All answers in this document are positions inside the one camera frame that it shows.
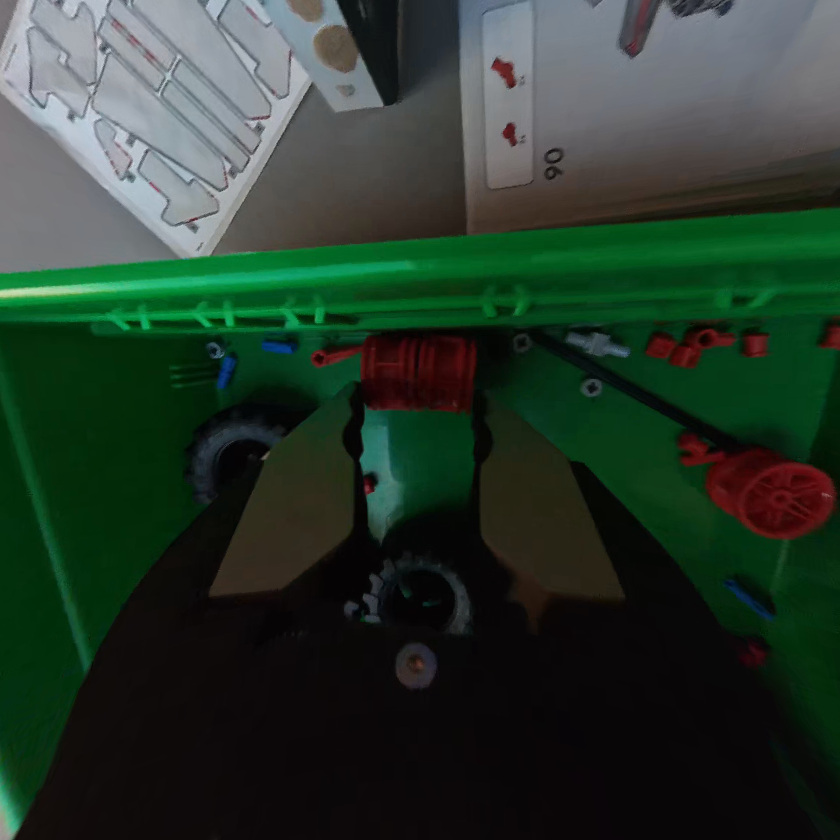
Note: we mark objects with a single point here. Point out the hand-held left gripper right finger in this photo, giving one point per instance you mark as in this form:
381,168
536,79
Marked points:
544,512

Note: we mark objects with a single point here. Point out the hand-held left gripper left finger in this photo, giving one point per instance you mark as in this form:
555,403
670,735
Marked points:
295,512

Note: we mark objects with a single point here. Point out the red lego wheel hub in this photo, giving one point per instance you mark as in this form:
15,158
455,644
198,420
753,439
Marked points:
771,492
390,371
449,374

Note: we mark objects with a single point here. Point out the green plastic bin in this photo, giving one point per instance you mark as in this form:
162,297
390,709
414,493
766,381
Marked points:
98,426

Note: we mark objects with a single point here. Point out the black lego tyre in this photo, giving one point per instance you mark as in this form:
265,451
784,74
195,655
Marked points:
203,453
459,590

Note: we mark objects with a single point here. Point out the long black lego axle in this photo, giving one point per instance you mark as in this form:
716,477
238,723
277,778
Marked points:
630,390

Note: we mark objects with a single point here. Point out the blue lego pin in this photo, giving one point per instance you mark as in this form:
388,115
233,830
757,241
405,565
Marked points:
748,598
227,371
279,345

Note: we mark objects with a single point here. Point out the red lego axle pin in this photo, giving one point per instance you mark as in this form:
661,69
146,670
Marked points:
334,355

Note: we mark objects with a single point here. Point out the red angled lego piece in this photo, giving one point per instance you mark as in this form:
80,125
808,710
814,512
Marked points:
697,453

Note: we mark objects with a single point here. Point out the grey lego connector pin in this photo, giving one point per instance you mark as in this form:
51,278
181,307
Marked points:
597,344

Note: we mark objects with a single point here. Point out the lego instruction booklet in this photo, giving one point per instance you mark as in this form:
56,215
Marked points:
656,131

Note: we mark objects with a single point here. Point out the lego sticker sheet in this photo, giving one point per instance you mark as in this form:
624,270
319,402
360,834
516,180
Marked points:
144,111

